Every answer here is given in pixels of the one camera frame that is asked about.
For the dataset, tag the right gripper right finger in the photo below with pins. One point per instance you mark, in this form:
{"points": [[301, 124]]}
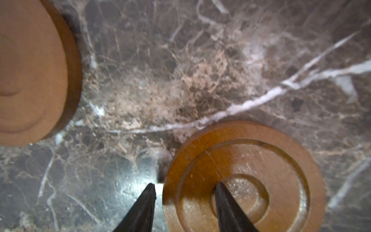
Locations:
{"points": [[231, 218]]}

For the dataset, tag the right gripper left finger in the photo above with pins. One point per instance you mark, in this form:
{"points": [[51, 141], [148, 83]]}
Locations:
{"points": [[141, 215]]}

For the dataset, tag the brown wooden round coaster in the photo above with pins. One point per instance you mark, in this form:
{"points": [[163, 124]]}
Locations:
{"points": [[41, 72]]}

